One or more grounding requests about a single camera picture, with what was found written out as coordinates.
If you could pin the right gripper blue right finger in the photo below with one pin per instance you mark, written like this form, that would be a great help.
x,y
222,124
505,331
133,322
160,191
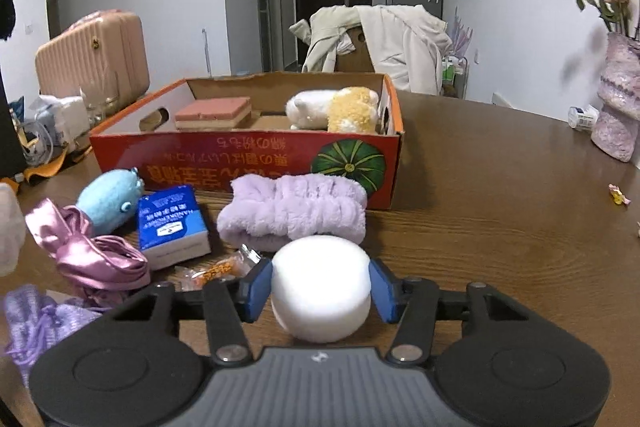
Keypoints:
x,y
386,291

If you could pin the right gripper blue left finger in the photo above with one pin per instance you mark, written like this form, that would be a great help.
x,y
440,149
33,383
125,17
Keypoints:
x,y
253,291

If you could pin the white round sponge puff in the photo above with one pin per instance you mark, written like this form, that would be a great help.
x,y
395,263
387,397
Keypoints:
x,y
321,288

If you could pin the lavender fluffy headband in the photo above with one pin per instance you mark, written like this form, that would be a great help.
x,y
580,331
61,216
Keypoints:
x,y
266,214

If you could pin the blue tissue pack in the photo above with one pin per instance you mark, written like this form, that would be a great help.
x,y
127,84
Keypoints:
x,y
171,227

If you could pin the pink satin scrunchie bow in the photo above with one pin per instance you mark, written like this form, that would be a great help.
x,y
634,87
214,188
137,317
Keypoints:
x,y
104,269

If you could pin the light blue plush toy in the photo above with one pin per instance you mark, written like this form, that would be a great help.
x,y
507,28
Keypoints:
x,y
111,199

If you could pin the yellow white plush toy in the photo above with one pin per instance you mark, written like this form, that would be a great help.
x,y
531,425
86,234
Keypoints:
x,y
349,110

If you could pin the purple knit pouch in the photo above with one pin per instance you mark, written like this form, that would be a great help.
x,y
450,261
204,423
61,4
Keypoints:
x,y
37,322

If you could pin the small snack packet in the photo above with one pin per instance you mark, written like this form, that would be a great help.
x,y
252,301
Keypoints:
x,y
226,269

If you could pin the red cardboard pumpkin box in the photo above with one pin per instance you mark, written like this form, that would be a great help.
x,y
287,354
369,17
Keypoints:
x,y
144,136

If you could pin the pink sponge block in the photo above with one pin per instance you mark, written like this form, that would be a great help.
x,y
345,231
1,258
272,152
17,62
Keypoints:
x,y
213,114

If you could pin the wooden chair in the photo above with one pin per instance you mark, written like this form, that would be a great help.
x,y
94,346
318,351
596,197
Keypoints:
x,y
357,60

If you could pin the orange resistance band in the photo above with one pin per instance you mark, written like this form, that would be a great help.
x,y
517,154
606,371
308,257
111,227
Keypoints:
x,y
33,175

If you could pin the clear glass cup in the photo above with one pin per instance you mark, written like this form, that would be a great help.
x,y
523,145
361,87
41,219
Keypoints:
x,y
101,97

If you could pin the cream jacket on chair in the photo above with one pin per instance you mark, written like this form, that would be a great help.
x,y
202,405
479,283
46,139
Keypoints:
x,y
405,42

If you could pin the yellow candy wrapper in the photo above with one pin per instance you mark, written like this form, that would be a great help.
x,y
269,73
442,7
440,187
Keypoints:
x,y
618,196

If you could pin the small white bottle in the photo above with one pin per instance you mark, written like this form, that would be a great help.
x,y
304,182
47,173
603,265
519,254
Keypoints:
x,y
582,119

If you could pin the black paper bag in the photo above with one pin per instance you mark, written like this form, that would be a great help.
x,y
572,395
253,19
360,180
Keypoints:
x,y
12,160

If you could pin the pink hard suitcase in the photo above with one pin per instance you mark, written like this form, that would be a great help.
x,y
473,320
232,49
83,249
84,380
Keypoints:
x,y
101,41

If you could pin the pink flower vase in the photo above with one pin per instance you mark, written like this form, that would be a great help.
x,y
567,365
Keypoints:
x,y
617,127

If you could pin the white device with cables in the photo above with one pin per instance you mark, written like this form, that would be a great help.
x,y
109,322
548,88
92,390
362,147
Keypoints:
x,y
56,123

